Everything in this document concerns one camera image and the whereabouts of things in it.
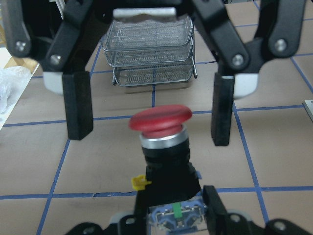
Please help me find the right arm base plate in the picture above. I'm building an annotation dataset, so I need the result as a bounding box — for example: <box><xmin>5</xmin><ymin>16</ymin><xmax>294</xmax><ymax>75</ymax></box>
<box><xmin>302</xmin><ymin>99</ymin><xmax>313</xmax><ymax>121</ymax></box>

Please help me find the clear plastic bag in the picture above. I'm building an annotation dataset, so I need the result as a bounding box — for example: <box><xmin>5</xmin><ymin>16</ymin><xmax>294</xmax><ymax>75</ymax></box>
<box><xmin>0</xmin><ymin>66</ymin><xmax>31</xmax><ymax>125</ymax></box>

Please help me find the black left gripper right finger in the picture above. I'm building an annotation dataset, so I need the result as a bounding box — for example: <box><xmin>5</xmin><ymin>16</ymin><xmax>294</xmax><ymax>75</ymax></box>
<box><xmin>202</xmin><ymin>186</ymin><xmax>252</xmax><ymax>235</ymax></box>

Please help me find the red emergency stop button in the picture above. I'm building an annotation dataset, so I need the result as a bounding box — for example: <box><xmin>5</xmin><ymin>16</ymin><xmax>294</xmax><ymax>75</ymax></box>
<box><xmin>129</xmin><ymin>104</ymin><xmax>204</xmax><ymax>235</ymax></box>

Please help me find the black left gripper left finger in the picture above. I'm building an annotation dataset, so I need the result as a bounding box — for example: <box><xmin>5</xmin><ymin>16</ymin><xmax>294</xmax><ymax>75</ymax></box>
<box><xmin>117</xmin><ymin>190</ymin><xmax>148</xmax><ymax>235</ymax></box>

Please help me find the wire mesh shelf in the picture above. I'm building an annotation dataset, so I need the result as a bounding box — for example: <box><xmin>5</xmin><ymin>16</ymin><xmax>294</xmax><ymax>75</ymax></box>
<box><xmin>100</xmin><ymin>16</ymin><xmax>198</xmax><ymax>87</ymax></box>

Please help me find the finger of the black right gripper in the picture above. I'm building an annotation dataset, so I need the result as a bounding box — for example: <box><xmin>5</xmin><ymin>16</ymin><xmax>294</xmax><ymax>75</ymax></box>
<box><xmin>62</xmin><ymin>71</ymin><xmax>93</xmax><ymax>141</ymax></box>
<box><xmin>211</xmin><ymin>72</ymin><xmax>235</xmax><ymax>146</ymax></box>

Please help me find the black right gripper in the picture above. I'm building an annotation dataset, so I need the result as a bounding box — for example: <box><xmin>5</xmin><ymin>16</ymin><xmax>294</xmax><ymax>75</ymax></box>
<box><xmin>1</xmin><ymin>0</ymin><xmax>306</xmax><ymax>73</ymax></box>

